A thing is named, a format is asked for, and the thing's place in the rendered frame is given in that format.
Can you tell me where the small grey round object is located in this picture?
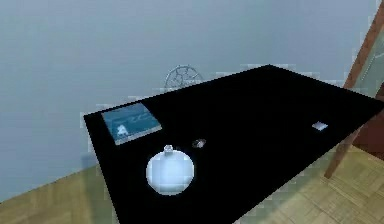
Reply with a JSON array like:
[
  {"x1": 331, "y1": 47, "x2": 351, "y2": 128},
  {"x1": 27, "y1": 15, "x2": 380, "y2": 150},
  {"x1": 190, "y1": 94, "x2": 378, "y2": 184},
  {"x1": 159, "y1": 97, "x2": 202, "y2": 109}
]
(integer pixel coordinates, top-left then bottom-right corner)
[{"x1": 191, "y1": 138, "x2": 207, "y2": 149}]

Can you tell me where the blue book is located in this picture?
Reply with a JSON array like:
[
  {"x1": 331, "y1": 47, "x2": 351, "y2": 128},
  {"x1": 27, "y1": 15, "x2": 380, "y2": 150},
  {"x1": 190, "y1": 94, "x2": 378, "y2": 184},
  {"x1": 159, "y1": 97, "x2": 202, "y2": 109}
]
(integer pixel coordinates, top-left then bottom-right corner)
[{"x1": 100, "y1": 102, "x2": 163, "y2": 146}]

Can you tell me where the round pale blue vase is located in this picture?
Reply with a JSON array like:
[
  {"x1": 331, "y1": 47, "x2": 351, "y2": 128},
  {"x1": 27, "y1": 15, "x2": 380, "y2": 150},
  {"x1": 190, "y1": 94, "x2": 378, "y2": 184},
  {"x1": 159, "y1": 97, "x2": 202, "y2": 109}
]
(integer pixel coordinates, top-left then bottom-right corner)
[{"x1": 145, "y1": 144, "x2": 195, "y2": 197}]

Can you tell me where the black table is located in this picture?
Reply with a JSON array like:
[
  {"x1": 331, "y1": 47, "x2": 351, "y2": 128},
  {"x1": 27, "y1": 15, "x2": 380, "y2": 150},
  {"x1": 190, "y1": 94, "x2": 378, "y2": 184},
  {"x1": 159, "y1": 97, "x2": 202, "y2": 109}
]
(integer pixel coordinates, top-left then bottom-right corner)
[{"x1": 83, "y1": 64, "x2": 384, "y2": 224}]

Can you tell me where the small white flat card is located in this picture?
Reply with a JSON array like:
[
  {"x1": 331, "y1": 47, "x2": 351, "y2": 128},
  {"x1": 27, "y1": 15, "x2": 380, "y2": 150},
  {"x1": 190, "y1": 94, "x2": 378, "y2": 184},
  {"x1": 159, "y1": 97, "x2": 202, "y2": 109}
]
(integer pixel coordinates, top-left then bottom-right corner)
[{"x1": 311, "y1": 120, "x2": 329, "y2": 132}]

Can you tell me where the brown wooden framed door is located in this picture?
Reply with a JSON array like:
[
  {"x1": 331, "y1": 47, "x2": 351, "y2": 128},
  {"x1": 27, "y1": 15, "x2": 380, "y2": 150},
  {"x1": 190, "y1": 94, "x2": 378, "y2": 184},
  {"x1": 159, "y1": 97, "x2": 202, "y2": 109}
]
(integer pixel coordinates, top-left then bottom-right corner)
[{"x1": 343, "y1": 0, "x2": 384, "y2": 162}]

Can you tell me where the grey wire mesh bin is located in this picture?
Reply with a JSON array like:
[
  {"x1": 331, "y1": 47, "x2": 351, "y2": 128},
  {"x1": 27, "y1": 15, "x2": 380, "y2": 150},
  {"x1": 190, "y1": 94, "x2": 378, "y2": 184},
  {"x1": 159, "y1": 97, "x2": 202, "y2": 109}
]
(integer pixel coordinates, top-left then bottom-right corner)
[{"x1": 163, "y1": 64, "x2": 204, "y2": 90}]

